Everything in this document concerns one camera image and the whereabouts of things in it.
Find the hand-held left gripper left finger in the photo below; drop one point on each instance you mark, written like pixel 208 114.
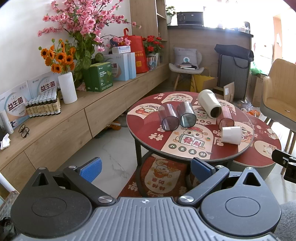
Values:
pixel 91 170

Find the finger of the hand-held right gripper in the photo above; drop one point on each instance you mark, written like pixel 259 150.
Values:
pixel 289 163

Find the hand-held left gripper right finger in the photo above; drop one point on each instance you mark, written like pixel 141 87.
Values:
pixel 200 169

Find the short white cup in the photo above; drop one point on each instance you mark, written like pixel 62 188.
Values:
pixel 231 135

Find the red translucent cup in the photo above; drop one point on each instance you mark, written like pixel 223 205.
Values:
pixel 226 114

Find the blue-grey translucent cup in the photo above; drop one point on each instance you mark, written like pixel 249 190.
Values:
pixel 186 109

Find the purple translucent cup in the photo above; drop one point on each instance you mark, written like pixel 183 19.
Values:
pixel 167 113

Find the tall cream cup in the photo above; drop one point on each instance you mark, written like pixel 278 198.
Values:
pixel 208 99

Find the small round red printed table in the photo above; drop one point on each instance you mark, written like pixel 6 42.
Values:
pixel 261 150

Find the long wooden sideboard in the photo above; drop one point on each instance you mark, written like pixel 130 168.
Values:
pixel 69 129

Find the orange toy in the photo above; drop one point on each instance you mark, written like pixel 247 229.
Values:
pixel 113 126

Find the grey fluffy cloth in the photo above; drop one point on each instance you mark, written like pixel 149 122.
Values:
pixel 288 220

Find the large round red printed table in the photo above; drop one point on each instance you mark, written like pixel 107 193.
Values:
pixel 141 126

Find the beige armchair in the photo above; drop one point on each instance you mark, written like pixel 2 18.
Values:
pixel 279 92

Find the brown cardboard box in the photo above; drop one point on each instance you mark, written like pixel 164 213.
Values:
pixel 257 92

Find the black eyeglasses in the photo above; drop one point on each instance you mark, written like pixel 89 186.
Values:
pixel 23 131

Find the rows of small brown bottles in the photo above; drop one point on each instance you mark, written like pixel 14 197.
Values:
pixel 44 104

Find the white ribbed vase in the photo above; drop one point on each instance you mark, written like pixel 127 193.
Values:
pixel 67 88

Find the yellow paper bag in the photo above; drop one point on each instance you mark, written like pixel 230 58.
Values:
pixel 203 82

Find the crumpled white tissue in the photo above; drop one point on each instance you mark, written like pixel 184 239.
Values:
pixel 5 142

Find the green carton box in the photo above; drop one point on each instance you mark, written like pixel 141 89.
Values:
pixel 97 77

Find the white cylinder bottle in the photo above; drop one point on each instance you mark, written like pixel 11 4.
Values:
pixel 5 122

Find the white shell chair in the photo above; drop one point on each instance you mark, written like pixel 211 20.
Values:
pixel 182 70

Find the grey ribbed suitcase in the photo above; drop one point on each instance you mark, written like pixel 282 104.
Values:
pixel 231 74

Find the white printed gift box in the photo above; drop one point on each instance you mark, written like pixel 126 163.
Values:
pixel 41 81
pixel 13 104

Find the large light blue box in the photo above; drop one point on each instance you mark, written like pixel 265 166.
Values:
pixel 120 67

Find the green variegated leaf plant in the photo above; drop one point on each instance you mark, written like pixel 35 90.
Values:
pixel 84 60

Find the grey printed cushion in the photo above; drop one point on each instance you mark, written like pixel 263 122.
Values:
pixel 185 55

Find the striped small container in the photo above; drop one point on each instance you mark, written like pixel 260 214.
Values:
pixel 151 63

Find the orange sunflower bouquet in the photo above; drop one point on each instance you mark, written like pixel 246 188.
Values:
pixel 61 56

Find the black fabric bag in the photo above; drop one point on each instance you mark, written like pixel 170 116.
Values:
pixel 233 51

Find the small white flat box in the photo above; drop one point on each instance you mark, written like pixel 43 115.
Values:
pixel 121 49

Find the red tote bag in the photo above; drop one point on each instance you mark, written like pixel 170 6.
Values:
pixel 138 53

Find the wooden bar counter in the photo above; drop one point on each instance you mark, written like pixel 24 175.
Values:
pixel 196 37

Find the red rose pot plant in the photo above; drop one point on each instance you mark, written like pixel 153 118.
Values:
pixel 152 44

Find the pink blossom branches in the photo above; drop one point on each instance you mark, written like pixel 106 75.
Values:
pixel 85 20

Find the black countertop oven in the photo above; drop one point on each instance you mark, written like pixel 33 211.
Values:
pixel 189 18

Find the small potted green plant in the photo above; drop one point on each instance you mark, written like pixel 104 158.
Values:
pixel 170 12

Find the tall wooden shelf unit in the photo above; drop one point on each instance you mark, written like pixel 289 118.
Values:
pixel 143 18

